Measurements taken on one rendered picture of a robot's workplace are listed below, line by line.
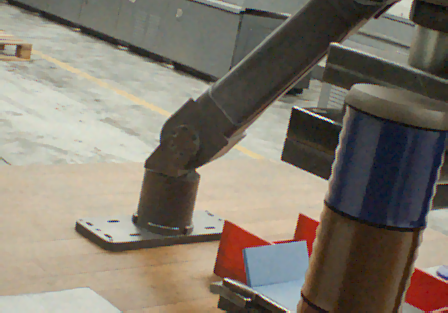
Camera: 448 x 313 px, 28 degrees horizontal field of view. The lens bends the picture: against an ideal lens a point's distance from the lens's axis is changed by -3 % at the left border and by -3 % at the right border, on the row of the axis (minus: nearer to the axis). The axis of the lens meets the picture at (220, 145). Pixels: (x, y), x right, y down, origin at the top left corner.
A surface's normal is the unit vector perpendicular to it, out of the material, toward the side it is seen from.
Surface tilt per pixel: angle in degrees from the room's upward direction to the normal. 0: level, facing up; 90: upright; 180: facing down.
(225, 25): 90
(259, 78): 91
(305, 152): 90
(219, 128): 92
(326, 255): 76
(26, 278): 0
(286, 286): 0
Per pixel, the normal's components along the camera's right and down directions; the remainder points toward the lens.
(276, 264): 0.68, -0.22
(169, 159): -0.33, 0.15
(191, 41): -0.76, -0.01
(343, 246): -0.51, -0.17
